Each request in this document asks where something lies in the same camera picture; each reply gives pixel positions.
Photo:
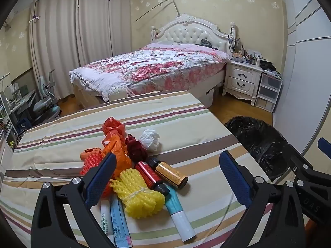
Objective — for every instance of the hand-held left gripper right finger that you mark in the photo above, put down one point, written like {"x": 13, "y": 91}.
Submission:
{"x": 234, "y": 178}

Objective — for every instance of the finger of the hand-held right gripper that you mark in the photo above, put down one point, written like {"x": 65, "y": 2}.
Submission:
{"x": 324, "y": 146}
{"x": 303, "y": 166}

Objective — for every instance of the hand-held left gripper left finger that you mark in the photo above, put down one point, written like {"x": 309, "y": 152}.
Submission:
{"x": 99, "y": 178}

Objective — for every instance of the black trash bag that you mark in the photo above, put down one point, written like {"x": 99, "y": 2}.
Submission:
{"x": 261, "y": 142}

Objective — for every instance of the red bottle with black cap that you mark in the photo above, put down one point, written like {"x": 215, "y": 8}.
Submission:
{"x": 148, "y": 175}

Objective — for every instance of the amber bottle with black cap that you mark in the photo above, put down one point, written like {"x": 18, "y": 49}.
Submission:
{"x": 170, "y": 174}

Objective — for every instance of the orange foam fruit net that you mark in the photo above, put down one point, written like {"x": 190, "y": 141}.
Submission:
{"x": 90, "y": 164}

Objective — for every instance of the orange plastic bag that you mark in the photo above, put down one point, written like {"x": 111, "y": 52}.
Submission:
{"x": 117, "y": 144}

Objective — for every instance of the green and white packet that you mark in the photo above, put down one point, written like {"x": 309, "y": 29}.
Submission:
{"x": 104, "y": 217}

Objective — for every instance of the yellow foam fruit net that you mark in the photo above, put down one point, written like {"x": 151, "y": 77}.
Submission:
{"x": 139, "y": 199}

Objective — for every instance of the dark red crumpled bag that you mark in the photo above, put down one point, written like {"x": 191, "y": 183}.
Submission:
{"x": 134, "y": 147}

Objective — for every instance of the white crumpled plastic bag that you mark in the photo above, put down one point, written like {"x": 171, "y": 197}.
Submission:
{"x": 150, "y": 139}

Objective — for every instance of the teal and white tube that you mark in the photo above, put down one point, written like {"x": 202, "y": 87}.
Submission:
{"x": 181, "y": 219}

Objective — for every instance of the white wardrobe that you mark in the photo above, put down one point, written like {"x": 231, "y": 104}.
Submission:
{"x": 305, "y": 69}

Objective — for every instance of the clear plastic drawer unit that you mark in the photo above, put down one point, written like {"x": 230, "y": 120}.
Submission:
{"x": 269, "y": 87}

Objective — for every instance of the striped tablecloth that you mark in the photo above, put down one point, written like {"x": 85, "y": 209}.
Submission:
{"x": 155, "y": 113}

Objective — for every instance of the grey office chair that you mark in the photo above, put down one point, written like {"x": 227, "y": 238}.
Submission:
{"x": 47, "y": 103}

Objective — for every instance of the white low cabinet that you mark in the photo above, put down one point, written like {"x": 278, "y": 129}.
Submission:
{"x": 5, "y": 152}

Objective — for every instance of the white nightstand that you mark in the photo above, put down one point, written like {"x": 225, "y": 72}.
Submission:
{"x": 243, "y": 77}

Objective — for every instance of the bookshelf with books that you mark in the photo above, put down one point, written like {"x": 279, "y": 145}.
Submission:
{"x": 6, "y": 129}

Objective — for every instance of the grey desk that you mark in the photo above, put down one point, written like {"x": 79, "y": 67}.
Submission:
{"x": 22, "y": 100}

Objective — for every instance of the cluster of small bottles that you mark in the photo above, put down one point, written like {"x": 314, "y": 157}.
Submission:
{"x": 247, "y": 56}

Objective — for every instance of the floral blanket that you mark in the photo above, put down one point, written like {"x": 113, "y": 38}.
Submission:
{"x": 155, "y": 64}

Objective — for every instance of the white desk lamp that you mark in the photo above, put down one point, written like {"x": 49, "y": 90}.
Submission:
{"x": 4, "y": 78}

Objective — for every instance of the beige curtain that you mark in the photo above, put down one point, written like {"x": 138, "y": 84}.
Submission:
{"x": 106, "y": 25}
{"x": 57, "y": 46}

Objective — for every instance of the white bed with tufted headboard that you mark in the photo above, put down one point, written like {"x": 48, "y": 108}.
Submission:
{"x": 186, "y": 32}

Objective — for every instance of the thin metal rod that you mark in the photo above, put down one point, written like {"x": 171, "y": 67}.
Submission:
{"x": 157, "y": 7}

